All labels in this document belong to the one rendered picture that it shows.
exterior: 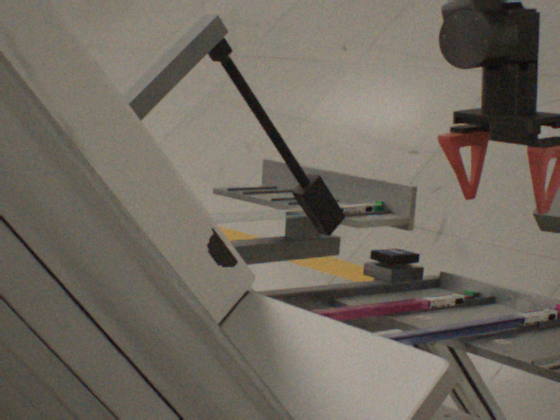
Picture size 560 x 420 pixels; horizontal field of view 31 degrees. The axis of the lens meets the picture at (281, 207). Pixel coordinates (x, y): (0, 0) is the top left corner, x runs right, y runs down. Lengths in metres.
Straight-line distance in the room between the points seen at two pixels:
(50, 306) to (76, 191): 0.02
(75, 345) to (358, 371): 0.17
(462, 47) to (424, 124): 1.96
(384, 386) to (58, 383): 0.16
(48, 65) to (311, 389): 0.13
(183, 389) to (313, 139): 3.00
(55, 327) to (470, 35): 0.86
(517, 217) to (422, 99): 0.69
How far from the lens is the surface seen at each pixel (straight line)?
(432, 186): 2.72
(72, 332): 0.16
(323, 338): 0.33
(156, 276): 0.16
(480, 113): 1.09
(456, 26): 1.01
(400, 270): 1.28
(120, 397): 0.17
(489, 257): 2.44
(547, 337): 1.14
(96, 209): 0.16
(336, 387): 0.31
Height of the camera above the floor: 1.60
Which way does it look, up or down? 33 degrees down
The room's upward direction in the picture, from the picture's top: 34 degrees counter-clockwise
